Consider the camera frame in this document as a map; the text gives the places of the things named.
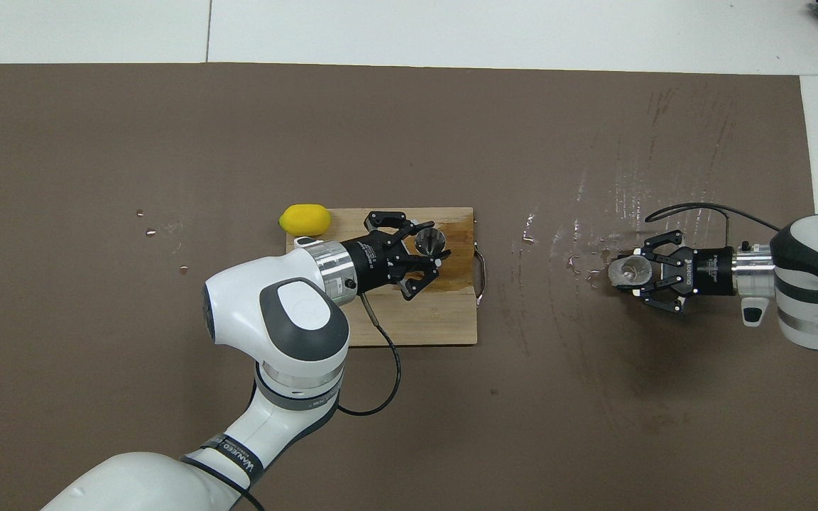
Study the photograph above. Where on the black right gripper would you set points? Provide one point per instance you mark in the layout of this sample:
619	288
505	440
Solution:
711	271

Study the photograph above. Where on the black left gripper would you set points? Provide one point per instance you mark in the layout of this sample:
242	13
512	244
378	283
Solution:
377	262

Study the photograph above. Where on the steel jigger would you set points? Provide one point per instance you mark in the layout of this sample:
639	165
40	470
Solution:
429	241

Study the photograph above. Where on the clear plastic cup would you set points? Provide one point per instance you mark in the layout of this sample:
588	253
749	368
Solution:
625	272

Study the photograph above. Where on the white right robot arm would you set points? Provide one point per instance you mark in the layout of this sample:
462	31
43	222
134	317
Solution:
814	284

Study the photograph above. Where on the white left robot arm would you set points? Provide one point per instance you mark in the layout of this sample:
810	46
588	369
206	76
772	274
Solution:
274	312

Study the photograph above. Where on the wooden cutting board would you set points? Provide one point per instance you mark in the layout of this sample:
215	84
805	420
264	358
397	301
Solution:
437	319

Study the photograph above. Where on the yellow lemon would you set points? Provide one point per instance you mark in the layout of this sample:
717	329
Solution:
304	220

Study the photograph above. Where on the brown table mat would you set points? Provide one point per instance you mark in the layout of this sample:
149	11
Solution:
593	426

